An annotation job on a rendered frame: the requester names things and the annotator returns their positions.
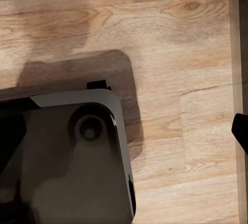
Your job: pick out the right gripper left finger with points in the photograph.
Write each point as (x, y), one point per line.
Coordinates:
(12, 131)

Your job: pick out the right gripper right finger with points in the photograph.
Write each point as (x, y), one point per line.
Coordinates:
(240, 130)

